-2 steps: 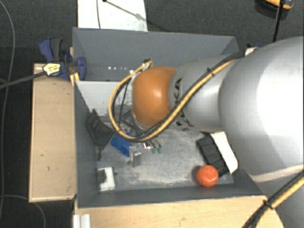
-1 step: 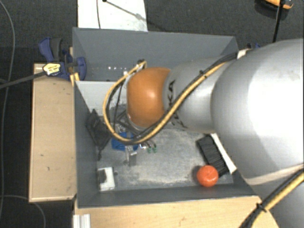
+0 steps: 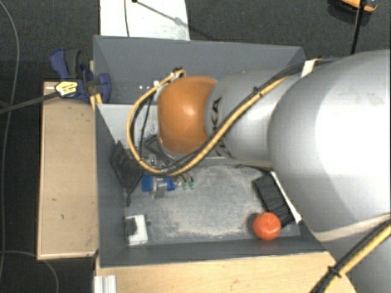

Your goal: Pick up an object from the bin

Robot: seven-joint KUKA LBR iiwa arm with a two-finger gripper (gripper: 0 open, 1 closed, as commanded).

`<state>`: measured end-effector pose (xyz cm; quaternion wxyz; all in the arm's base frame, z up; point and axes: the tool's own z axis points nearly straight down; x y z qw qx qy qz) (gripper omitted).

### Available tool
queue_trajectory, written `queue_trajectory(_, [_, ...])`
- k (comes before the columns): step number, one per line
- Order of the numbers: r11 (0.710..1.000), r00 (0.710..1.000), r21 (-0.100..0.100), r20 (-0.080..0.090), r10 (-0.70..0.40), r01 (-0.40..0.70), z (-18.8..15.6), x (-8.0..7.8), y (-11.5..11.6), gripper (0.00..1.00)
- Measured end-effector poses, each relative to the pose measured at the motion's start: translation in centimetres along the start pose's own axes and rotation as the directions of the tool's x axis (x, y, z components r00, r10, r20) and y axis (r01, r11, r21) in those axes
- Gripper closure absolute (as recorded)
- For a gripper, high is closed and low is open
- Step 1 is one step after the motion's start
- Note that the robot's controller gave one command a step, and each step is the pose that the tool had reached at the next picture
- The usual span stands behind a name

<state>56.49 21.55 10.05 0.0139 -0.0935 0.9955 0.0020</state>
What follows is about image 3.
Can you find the grey metal bin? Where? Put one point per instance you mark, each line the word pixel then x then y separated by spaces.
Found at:
pixel 207 212

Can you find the blue box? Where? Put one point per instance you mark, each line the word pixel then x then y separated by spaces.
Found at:
pixel 147 183

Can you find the pale wood board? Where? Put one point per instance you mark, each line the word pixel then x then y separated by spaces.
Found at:
pixel 68 175

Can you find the orange ball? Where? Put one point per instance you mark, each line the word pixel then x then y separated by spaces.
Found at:
pixel 266 226

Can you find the white and black box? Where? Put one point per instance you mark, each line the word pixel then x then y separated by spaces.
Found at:
pixel 136 230

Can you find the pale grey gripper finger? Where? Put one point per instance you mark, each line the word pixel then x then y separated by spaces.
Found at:
pixel 160 190

